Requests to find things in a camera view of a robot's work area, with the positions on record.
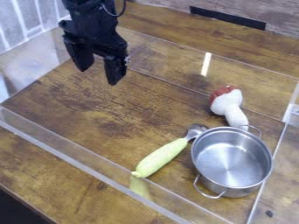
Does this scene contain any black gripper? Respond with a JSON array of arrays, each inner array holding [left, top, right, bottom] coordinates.
[[60, 0, 131, 86]]

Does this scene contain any red white toy mushroom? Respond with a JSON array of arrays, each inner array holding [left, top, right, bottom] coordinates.
[[210, 85, 249, 130]]

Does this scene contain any stainless steel pot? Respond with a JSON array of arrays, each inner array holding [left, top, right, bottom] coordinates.
[[191, 126, 274, 200]]

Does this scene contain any clear acrylic front barrier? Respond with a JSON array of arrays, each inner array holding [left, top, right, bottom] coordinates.
[[0, 106, 234, 224]]

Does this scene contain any black cable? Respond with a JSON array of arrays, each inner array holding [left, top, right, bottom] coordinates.
[[102, 0, 129, 18]]

